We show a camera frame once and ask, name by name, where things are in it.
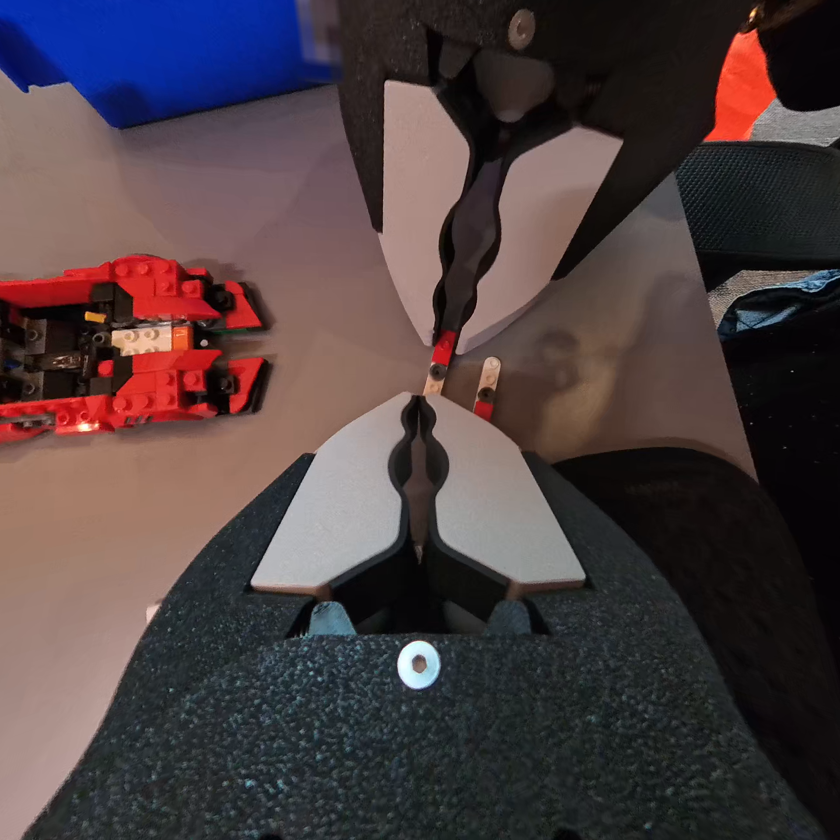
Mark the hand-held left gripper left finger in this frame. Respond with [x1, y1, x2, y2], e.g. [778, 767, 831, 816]
[249, 392, 421, 599]

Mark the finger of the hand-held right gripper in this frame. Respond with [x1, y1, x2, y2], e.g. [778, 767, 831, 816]
[382, 79, 476, 350]
[457, 51, 623, 355]

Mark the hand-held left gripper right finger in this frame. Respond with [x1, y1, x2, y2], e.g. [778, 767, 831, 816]
[419, 394, 588, 599]

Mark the red and white brick assembly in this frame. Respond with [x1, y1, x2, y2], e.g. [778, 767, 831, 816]
[472, 356, 503, 422]
[423, 330, 458, 396]

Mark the red toy brick car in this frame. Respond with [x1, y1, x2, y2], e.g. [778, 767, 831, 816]
[0, 255, 273, 444]

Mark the orange red object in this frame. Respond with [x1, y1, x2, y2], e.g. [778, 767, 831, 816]
[705, 29, 782, 142]

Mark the grey fabric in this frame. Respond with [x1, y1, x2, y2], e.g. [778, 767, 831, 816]
[748, 98, 840, 148]

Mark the black quilted mesh cushion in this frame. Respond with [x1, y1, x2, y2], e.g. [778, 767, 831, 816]
[554, 448, 840, 840]

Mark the blue denim cloth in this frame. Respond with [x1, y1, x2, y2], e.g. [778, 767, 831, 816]
[717, 269, 840, 342]

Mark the blue plastic bin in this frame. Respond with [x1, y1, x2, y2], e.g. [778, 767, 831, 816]
[0, 0, 342, 129]

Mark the dark cloth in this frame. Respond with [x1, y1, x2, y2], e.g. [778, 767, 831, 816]
[721, 315, 840, 631]

